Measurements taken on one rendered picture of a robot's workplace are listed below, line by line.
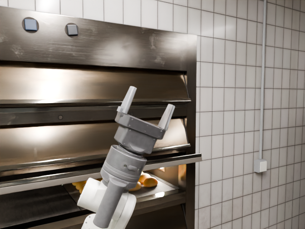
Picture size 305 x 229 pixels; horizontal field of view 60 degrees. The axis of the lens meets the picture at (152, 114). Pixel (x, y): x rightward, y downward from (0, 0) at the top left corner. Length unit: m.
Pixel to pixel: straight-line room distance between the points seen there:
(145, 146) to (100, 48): 0.80
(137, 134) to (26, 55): 0.77
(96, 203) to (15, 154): 0.68
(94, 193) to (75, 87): 0.73
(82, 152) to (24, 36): 0.55
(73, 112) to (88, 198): 0.70
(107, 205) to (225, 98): 1.32
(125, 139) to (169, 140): 0.93
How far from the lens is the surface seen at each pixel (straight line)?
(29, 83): 1.23
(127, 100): 0.57
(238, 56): 1.87
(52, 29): 1.27
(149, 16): 1.47
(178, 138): 1.52
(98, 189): 0.60
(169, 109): 0.63
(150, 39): 1.44
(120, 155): 0.57
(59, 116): 1.24
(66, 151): 1.26
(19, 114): 1.23
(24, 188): 1.13
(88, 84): 1.28
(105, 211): 0.58
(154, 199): 1.54
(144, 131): 0.58
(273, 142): 2.19
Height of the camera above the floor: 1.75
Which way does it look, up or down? 4 degrees down
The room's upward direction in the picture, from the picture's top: straight up
